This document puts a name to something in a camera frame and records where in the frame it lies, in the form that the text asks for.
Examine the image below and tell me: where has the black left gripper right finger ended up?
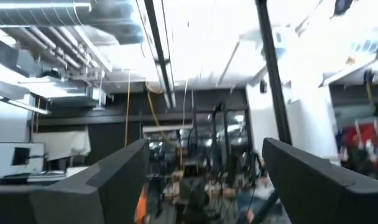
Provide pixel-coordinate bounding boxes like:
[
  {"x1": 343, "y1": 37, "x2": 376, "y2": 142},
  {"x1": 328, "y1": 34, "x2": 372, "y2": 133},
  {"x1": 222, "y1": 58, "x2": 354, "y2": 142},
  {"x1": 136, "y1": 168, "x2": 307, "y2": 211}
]
[{"x1": 262, "y1": 138, "x2": 378, "y2": 224}]

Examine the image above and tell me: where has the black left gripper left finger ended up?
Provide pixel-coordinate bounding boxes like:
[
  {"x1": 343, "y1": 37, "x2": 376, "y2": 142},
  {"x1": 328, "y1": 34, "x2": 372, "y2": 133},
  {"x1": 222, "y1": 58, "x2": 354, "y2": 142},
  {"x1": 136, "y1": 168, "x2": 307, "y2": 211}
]
[{"x1": 0, "y1": 138, "x2": 151, "y2": 224}]

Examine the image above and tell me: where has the black aluminium table frame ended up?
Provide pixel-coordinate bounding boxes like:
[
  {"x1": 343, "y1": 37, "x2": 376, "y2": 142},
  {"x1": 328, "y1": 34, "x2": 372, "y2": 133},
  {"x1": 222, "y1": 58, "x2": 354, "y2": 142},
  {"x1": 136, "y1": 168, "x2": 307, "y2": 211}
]
[{"x1": 256, "y1": 0, "x2": 292, "y2": 146}]

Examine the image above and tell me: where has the silver ventilation duct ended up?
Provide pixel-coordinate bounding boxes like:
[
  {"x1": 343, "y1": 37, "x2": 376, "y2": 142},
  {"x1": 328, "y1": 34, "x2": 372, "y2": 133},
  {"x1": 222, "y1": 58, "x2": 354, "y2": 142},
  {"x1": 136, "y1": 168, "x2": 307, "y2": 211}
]
[{"x1": 0, "y1": 0, "x2": 145, "y2": 44}]

